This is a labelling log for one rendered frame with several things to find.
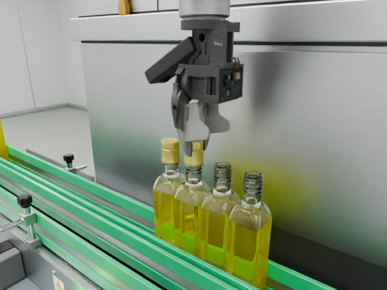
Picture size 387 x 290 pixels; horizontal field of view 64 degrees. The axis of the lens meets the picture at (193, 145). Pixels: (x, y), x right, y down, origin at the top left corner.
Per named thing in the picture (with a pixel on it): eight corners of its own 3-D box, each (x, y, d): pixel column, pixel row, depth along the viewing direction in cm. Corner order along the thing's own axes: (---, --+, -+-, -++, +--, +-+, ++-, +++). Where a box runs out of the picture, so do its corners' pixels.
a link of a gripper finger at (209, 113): (225, 156, 52) (222, 104, 48) (197, 148, 56) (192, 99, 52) (235, 148, 54) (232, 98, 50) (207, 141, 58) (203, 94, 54)
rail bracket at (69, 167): (92, 190, 100) (87, 151, 96) (73, 198, 95) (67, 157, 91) (85, 186, 102) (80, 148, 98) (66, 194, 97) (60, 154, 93)
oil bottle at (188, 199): (212, 275, 63) (215, 180, 56) (196, 292, 59) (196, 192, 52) (191, 263, 67) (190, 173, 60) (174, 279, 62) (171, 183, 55)
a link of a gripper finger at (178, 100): (176, 130, 47) (181, 71, 46) (169, 128, 48) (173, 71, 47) (194, 128, 51) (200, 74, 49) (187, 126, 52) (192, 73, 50)
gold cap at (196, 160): (207, 162, 55) (207, 139, 54) (195, 168, 52) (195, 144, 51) (192, 158, 57) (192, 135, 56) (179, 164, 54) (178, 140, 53)
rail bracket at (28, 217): (44, 247, 72) (34, 197, 68) (11, 264, 67) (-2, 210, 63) (35, 241, 75) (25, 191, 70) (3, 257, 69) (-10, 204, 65)
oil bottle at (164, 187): (191, 262, 67) (191, 172, 60) (174, 277, 63) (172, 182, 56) (171, 252, 70) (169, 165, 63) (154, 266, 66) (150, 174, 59)
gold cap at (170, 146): (159, 164, 57) (158, 142, 56) (163, 157, 61) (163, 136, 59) (178, 166, 57) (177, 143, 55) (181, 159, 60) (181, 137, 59)
